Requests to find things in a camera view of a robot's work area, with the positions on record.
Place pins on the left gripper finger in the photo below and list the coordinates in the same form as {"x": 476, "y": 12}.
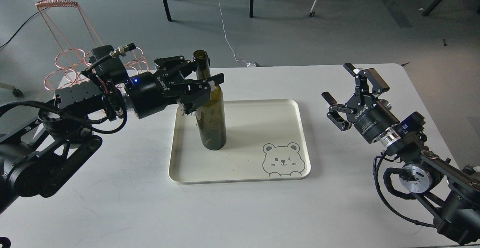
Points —
{"x": 196, "y": 93}
{"x": 174, "y": 70}

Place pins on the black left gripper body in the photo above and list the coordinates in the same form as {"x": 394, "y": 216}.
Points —
{"x": 151, "y": 93}

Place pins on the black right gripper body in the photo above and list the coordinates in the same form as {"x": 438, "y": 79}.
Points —
{"x": 371, "y": 118}

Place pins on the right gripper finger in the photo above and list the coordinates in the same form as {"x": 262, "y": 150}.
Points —
{"x": 368, "y": 83}
{"x": 335, "y": 109}

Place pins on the dark green wine bottle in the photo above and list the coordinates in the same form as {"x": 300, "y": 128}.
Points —
{"x": 210, "y": 116}

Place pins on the steel double jigger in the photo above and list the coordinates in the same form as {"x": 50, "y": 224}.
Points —
{"x": 385, "y": 103}

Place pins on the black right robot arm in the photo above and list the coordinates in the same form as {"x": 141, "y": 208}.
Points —
{"x": 449, "y": 194}

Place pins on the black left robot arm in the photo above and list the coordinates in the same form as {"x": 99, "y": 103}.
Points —
{"x": 41, "y": 156}

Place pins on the cream bear serving tray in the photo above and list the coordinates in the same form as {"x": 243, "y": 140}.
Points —
{"x": 265, "y": 141}

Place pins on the caster wheel at left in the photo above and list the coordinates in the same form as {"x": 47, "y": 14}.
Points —
{"x": 15, "y": 91}

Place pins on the copper wire wine rack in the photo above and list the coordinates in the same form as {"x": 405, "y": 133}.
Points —
{"x": 71, "y": 61}

